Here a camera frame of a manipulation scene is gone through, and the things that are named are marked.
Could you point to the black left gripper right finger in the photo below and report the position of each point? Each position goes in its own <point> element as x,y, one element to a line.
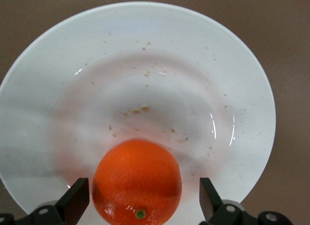
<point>208,198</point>

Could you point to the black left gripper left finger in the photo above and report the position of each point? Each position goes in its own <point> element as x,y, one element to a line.
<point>75,198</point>

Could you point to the orange fruit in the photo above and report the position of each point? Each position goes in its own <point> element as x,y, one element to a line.
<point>135,176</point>

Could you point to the white ceramic plate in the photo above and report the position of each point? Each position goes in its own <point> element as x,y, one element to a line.
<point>145,65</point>

